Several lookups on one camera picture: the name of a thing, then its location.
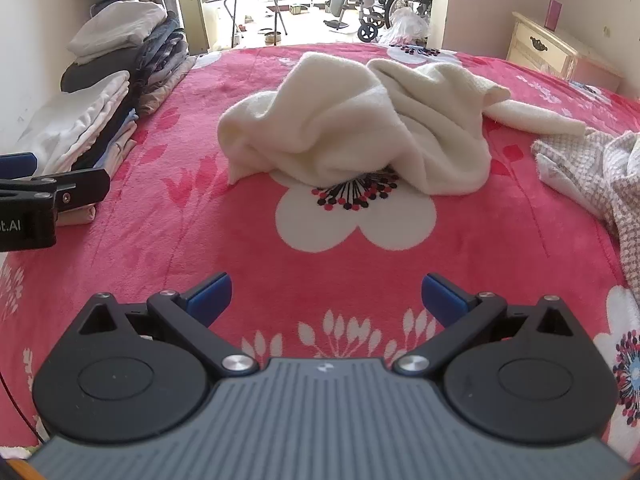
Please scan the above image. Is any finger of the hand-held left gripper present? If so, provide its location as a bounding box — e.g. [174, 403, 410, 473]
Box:
[0, 168, 111, 212]
[0, 154, 39, 179]

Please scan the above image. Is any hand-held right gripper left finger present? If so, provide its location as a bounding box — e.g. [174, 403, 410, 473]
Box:
[75, 272, 260, 378]

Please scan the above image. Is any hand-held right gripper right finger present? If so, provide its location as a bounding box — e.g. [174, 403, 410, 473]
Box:
[392, 272, 576, 377]

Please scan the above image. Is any cream knit sweater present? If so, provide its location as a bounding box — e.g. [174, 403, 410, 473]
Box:
[217, 51, 587, 197]

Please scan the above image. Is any stack of folded light clothes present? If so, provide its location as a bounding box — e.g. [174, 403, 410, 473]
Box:
[10, 71, 139, 226]

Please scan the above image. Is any stack of folded dark clothes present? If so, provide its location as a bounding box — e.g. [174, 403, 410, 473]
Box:
[60, 1, 199, 119]

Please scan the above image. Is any red floral blanket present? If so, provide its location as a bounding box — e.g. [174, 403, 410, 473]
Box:
[0, 42, 640, 463]

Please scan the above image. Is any pink white checked garment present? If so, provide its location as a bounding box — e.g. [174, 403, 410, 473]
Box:
[531, 130, 640, 288]

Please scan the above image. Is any grey curtain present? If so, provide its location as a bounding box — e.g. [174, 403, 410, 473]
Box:
[115, 0, 209, 56]

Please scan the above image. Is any cream wooden nightstand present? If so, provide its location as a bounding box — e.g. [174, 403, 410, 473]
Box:
[506, 11, 624, 92]

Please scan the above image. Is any white plastic bag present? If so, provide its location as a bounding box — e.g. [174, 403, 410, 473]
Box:
[380, 7, 431, 44]

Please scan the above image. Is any black cable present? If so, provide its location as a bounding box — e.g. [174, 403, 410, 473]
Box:
[0, 372, 44, 446]

